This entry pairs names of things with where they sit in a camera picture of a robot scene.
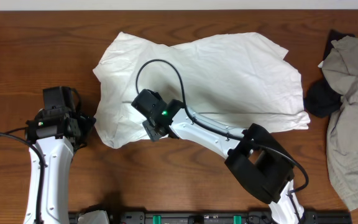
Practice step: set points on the grey crumpled garment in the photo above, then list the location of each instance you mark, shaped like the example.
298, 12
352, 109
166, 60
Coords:
340, 69

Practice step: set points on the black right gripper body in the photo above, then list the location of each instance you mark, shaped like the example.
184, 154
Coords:
150, 126

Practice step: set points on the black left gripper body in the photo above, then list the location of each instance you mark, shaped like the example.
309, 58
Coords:
84, 124

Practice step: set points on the white t-shirt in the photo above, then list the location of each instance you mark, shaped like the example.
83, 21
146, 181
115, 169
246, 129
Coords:
235, 79

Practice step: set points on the black crumpled garment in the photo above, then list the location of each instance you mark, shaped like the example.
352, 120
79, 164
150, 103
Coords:
321, 100

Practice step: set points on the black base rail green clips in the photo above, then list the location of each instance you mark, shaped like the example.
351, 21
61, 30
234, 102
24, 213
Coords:
100, 217

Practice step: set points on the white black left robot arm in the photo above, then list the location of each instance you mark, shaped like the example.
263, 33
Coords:
55, 134

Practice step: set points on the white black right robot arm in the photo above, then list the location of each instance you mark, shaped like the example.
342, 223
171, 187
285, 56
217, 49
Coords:
253, 156

